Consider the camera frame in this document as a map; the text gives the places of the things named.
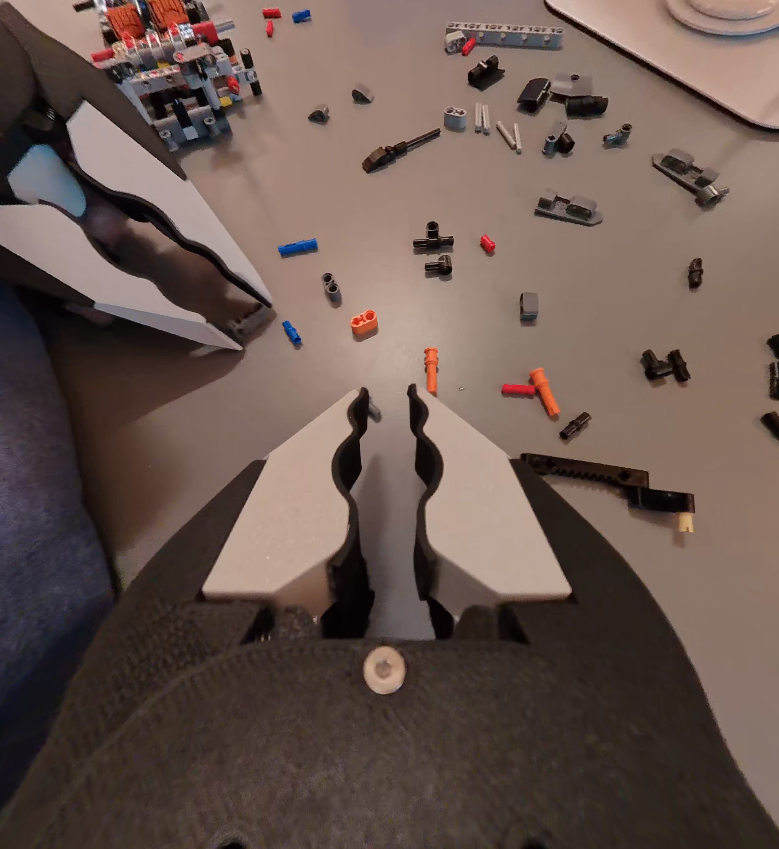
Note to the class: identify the black lego gear rack assembly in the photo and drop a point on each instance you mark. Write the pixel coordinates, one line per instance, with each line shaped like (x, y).
(602, 479)

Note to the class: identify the grey black lego panel assembly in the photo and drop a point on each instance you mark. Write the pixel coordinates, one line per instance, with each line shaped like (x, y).
(585, 105)

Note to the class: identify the orange lego pin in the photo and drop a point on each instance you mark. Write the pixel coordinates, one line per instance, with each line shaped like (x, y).
(545, 392)
(431, 368)

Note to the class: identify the black lego shaft piece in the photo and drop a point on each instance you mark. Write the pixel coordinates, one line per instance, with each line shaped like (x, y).
(379, 158)

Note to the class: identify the black lego elbow connector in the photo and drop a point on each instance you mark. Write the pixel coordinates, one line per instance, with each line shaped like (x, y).
(439, 265)

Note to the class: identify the small red lego bush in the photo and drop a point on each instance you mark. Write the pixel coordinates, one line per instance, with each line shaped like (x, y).
(487, 243)

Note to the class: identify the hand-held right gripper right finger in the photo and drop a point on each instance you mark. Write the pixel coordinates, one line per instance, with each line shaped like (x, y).
(489, 530)

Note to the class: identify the orange two-hole lego connector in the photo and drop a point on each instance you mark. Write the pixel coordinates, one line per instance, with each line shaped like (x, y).
(364, 322)

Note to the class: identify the person's blue sweater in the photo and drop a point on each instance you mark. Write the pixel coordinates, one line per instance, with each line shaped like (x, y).
(18, 497)

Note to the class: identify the partly built lego car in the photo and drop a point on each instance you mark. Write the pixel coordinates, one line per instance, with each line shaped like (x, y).
(164, 73)

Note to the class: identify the black lego cross connector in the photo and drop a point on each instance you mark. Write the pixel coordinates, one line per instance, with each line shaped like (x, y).
(432, 240)

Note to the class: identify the grey quarter-round lego piece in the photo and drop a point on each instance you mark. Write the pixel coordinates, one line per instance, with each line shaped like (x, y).
(320, 114)
(361, 93)

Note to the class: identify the small dark lego connector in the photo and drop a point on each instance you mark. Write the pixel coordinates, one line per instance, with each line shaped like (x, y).
(618, 134)

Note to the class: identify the dark grey lego bush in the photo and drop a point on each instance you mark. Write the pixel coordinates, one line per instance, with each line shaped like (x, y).
(253, 323)

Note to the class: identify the small blue lego pin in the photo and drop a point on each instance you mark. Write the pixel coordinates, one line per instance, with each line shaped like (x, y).
(291, 331)

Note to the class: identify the grey two-hole lego piece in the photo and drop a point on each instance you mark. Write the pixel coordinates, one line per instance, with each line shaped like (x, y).
(529, 306)

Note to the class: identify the dark grey two-hole connector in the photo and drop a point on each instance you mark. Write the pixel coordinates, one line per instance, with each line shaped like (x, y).
(331, 286)

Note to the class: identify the black curved lego panel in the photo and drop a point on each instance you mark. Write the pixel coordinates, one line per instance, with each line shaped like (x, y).
(534, 94)

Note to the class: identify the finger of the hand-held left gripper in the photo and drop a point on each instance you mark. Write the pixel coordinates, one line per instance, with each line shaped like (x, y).
(98, 272)
(157, 186)

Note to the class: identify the grey lego panel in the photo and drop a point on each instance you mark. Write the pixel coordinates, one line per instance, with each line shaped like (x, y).
(568, 207)

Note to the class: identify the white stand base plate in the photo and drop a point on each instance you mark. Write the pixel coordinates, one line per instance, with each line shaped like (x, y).
(728, 73)

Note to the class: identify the light grey two-hole connector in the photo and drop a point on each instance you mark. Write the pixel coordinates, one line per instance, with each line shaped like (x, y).
(454, 118)

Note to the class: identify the long grey lego beam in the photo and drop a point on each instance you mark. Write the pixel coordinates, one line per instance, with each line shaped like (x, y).
(515, 36)

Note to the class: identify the dark grey lego panel assembly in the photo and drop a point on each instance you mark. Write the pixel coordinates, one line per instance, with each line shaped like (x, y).
(691, 176)

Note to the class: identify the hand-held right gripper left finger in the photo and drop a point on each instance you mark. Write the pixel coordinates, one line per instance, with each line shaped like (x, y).
(283, 530)

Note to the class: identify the dark grey holed lego piece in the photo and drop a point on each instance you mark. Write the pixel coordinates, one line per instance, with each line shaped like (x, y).
(560, 141)

